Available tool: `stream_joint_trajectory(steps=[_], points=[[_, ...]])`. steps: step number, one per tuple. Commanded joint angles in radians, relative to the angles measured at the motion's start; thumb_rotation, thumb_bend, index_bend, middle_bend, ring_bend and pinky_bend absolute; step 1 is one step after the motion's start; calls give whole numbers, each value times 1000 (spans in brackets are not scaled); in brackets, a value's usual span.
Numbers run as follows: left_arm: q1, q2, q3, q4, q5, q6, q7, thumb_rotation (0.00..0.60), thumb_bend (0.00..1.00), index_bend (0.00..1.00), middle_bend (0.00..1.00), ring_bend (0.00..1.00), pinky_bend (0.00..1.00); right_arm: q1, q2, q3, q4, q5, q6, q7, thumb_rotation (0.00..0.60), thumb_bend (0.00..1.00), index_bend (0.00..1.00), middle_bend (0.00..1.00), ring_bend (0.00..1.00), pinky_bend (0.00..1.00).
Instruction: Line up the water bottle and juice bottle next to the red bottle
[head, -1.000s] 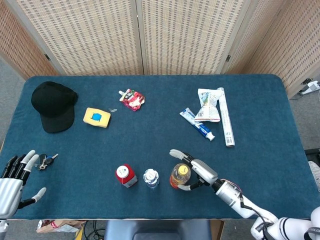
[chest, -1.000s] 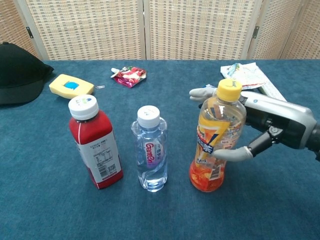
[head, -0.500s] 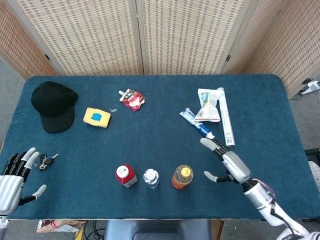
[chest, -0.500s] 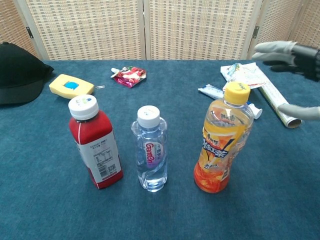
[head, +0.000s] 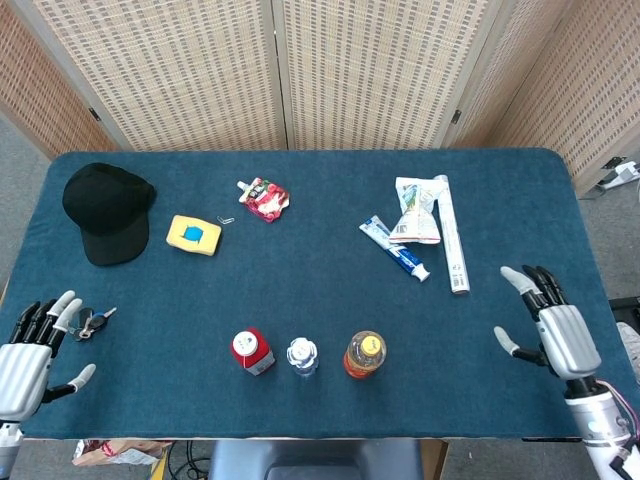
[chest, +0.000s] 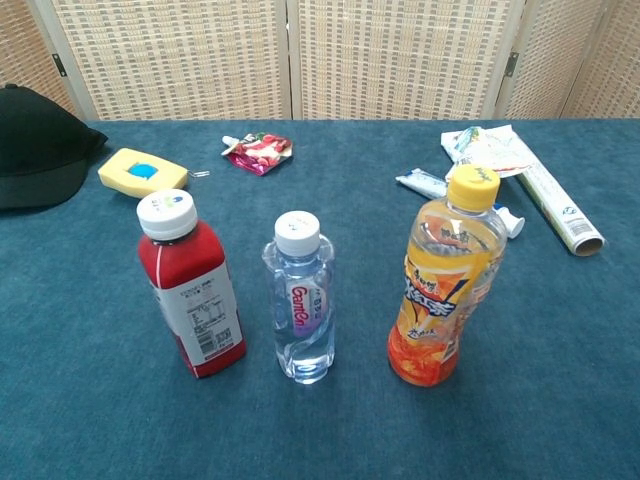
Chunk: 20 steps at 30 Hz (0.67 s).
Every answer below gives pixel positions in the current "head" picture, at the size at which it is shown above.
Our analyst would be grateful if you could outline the orange tea bottle yellow cap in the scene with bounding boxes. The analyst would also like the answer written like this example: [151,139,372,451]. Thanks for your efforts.
[342,329,388,380]

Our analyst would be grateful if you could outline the white power strip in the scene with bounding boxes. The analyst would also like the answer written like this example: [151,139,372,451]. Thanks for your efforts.
[597,158,640,190]

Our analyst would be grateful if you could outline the red snack pouch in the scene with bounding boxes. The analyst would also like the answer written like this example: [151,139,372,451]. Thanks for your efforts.
[236,176,292,224]

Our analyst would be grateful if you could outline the crumpled white snack bag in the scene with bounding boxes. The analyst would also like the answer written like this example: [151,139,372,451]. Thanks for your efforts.
[388,176,446,246]

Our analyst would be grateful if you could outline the brown cardboard panel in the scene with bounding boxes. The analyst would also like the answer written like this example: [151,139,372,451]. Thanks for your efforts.
[419,438,450,480]

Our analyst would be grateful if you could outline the woven folding screen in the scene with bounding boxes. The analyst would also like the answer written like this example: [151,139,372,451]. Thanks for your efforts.
[0,0,640,196]

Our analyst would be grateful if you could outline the clear water bottle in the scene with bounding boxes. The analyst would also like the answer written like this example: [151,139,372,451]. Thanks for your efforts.
[286,336,320,379]

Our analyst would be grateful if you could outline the white wrap roll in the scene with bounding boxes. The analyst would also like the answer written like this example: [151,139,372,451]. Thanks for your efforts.
[432,174,471,295]

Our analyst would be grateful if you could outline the black cables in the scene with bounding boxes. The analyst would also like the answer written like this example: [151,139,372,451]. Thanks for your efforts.
[167,439,211,480]

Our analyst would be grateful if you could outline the white blue toothpaste tube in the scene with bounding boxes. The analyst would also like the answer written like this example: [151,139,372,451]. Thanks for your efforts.
[358,215,432,283]

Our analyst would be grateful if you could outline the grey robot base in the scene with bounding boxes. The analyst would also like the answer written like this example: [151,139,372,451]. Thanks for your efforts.
[207,438,426,480]

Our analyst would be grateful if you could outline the yellow sponge blue centre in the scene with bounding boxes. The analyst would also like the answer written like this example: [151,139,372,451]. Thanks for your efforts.
[165,214,223,257]

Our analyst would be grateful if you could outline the black box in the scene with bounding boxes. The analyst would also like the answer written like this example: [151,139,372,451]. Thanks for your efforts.
[607,295,640,326]

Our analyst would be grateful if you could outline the red juice bottle white cap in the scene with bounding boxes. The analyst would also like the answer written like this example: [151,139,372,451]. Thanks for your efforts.
[230,327,276,377]

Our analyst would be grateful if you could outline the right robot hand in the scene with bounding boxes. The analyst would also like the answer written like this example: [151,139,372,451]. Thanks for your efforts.
[493,264,603,381]

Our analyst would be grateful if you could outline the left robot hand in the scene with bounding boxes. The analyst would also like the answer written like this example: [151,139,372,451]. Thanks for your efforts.
[0,289,97,422]

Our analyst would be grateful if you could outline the blue tablecloth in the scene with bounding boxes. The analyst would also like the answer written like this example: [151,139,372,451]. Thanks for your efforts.
[0,147,640,441]

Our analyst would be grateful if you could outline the bunch of keys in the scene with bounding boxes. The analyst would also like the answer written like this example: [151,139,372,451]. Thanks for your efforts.
[74,306,118,343]

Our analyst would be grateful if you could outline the black baseball cap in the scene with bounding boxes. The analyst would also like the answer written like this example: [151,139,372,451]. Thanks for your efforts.
[61,162,158,267]

